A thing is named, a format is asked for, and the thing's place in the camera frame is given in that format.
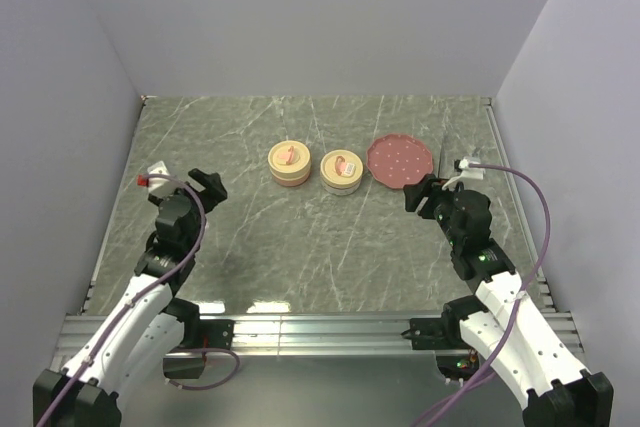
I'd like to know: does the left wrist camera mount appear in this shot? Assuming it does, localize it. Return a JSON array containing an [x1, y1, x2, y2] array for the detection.
[[136, 161, 182, 199]]

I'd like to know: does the pink bowl white inside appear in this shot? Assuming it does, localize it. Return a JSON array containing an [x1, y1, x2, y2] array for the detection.
[[272, 172, 310, 187]]

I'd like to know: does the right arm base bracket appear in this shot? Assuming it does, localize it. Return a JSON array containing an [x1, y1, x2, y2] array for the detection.
[[401, 317, 469, 351]]

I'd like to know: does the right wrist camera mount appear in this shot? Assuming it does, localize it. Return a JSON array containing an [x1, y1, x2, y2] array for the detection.
[[442, 156, 485, 191]]

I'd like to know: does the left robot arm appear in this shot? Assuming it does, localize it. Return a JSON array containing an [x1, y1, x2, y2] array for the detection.
[[33, 162, 228, 426]]

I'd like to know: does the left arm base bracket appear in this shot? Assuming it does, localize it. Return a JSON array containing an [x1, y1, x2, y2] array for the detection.
[[162, 318, 239, 385]]

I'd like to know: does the steel bowl red band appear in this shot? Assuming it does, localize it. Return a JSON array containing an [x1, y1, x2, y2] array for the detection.
[[322, 179, 361, 196]]

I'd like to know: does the cream lid with label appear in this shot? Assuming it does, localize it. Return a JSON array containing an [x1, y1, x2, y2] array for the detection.
[[320, 149, 364, 186]]

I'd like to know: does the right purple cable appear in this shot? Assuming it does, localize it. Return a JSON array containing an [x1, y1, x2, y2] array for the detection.
[[409, 160, 553, 427]]

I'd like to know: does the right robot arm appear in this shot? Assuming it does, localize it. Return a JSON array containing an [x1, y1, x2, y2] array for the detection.
[[403, 174, 614, 426]]

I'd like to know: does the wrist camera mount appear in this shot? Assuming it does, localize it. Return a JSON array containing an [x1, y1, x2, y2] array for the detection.
[[442, 156, 485, 191], [136, 161, 182, 199]]

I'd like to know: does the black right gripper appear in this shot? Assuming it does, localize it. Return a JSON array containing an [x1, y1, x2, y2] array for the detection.
[[401, 173, 470, 248]]

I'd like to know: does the pink octagonal plate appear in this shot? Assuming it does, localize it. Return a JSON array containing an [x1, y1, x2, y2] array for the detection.
[[366, 133, 434, 190]]

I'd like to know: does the aluminium front rail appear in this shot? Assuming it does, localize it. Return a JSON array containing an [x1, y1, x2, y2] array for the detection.
[[54, 311, 584, 359]]

